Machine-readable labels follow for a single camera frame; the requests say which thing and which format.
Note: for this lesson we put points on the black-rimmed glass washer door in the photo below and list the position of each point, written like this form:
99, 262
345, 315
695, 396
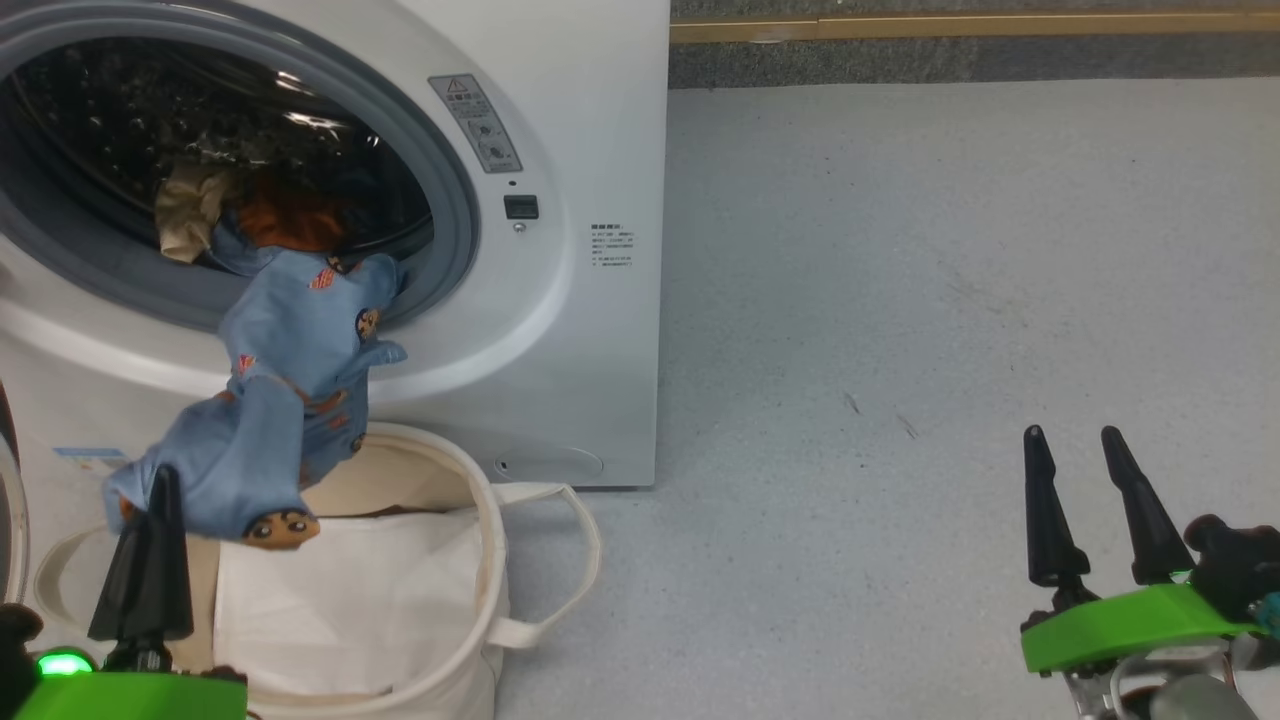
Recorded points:
10, 500

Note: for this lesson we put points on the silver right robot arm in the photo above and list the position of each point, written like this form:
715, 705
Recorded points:
1190, 700

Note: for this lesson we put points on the cream beige garment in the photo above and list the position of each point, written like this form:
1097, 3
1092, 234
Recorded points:
190, 215

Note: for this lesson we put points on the white folded cloth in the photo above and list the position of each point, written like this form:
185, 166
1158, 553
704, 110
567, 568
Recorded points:
350, 600

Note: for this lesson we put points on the blue bear-print garment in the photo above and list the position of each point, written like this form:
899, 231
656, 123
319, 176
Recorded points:
290, 340

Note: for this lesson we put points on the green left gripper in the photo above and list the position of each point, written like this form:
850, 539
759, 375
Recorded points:
130, 697

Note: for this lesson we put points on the blue energy label sticker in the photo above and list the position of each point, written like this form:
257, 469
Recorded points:
85, 456

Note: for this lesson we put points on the white front-load washing machine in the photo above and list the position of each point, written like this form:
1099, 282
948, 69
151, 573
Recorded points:
580, 350

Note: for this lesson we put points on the round white filter cover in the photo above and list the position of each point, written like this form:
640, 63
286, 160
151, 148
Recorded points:
550, 465

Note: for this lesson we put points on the cream fabric laundry basket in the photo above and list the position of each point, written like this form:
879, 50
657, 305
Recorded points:
455, 690

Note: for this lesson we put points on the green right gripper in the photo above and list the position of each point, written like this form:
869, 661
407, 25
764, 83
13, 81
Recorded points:
1130, 625

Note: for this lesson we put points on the orange garment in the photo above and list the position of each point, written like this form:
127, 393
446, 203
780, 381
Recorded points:
290, 225

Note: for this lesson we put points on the grey warning label sticker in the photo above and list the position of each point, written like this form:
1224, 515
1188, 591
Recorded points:
480, 125

